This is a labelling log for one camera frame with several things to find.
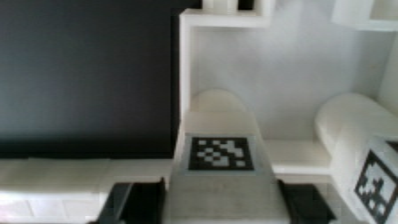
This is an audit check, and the white chair seat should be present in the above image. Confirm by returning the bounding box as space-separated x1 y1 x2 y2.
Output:
180 0 398 175

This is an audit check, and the white U-shaped fence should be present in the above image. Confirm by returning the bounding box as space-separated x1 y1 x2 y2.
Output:
0 158 173 224

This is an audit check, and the white chair leg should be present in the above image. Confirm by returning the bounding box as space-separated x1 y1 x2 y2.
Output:
315 93 398 224
164 89 290 224

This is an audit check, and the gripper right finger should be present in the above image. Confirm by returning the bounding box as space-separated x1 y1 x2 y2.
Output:
278 180 336 224

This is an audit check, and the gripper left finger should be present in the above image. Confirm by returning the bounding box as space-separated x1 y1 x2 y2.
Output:
87 180 167 224

